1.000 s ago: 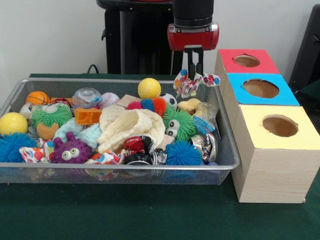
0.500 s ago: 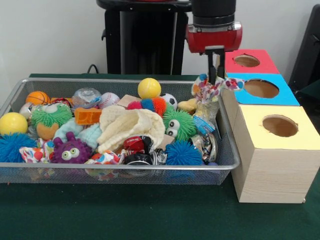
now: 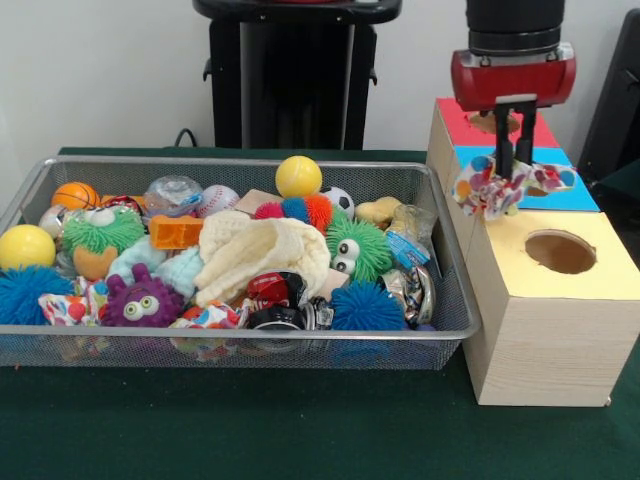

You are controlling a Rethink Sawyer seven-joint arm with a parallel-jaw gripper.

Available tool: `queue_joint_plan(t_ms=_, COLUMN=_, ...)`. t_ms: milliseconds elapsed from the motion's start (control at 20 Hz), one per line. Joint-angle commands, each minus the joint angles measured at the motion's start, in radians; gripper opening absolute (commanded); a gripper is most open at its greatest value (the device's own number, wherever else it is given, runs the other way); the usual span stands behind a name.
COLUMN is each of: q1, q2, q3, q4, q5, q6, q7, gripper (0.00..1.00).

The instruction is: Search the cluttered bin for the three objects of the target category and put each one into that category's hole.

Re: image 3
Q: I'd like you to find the polka dot cloth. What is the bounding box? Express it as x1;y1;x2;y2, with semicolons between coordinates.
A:
451;154;579;222
169;298;251;331
38;277;110;327

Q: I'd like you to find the yellow ball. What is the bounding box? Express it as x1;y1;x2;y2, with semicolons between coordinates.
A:
0;224;57;271
275;155;324;199

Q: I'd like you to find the shallow silver mesh bin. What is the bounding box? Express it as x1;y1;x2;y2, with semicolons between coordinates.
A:
0;154;482;371

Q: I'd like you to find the orange toy basketball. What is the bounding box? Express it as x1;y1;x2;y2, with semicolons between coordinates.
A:
50;181;101;211

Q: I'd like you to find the wooden three-hole box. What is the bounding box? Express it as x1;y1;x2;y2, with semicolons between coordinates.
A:
426;97;640;407

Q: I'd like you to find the blue spiky ball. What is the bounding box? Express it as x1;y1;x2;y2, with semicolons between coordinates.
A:
0;264;76;326
329;279;407;332

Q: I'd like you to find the dark green tablecloth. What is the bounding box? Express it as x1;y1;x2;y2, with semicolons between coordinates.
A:
592;159;640;206
0;145;640;480

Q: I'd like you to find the cream knitted cloth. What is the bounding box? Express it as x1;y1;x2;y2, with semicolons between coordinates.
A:
193;209;332;307

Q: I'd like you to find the green spiky toy with eyes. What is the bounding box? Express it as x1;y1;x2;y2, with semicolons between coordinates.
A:
325;209;394;284
60;206;147;281

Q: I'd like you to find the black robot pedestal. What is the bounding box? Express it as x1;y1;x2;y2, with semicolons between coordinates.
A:
192;0;404;150

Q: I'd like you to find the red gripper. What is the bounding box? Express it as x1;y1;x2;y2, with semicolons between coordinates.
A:
451;47;577;180

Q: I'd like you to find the purple spiky monster toy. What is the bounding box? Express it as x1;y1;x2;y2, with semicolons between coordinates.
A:
99;263;186;329

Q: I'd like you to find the black metal stand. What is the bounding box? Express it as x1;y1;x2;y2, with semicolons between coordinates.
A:
577;7;640;174

